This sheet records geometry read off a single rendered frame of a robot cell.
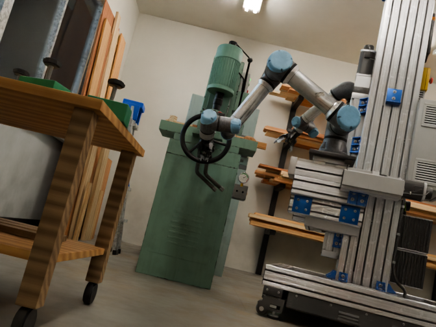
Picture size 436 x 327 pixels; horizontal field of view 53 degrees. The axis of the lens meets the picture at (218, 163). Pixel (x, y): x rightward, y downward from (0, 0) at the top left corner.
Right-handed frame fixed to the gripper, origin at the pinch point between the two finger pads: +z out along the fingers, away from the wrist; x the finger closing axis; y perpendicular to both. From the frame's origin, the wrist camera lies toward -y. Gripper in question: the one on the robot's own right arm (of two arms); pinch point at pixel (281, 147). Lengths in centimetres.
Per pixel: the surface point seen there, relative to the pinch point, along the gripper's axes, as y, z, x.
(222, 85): 33, -31, -70
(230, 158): 70, -9, -48
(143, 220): -75, 202, -37
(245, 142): 63, -20, -44
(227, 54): 18, -44, -77
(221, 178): 79, 0, -47
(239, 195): 88, -1, -34
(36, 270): 227, -54, -112
